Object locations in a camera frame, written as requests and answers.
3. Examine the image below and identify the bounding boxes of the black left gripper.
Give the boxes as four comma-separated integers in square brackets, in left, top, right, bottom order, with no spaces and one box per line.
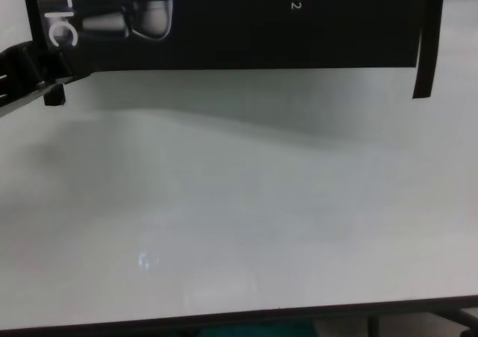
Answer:
[0,40,92,120]

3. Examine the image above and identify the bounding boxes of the black robot print poster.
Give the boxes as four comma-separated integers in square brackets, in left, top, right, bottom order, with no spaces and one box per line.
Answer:
[31,0,422,73]

